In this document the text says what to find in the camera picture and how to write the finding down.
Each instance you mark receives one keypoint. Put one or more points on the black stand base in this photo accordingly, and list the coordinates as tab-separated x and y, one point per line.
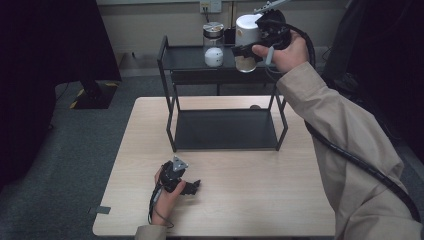
96	96

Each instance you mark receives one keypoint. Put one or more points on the white-lidded glass powder jar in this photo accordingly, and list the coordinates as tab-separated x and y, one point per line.
246	30

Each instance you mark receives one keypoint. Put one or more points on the dark curtain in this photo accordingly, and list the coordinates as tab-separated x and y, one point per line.
43	66

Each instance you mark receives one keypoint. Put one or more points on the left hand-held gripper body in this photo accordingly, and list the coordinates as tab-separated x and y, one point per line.
171	176

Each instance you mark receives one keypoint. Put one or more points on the dark tape strip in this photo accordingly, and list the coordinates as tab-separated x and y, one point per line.
99	210

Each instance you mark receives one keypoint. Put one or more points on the person's left hand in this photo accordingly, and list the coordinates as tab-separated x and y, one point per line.
166	203

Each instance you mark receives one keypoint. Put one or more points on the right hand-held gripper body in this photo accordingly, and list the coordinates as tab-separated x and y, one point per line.
275	30

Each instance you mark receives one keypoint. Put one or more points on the white wall socket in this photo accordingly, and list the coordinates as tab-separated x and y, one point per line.
210	6

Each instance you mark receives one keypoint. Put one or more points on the person's right hand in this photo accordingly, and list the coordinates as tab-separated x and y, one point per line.
290	53

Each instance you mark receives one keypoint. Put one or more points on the metal-lidded glass jar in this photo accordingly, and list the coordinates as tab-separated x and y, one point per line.
213	43

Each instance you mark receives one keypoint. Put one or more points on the black metal shelf rack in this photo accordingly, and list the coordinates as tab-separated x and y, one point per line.
223	130

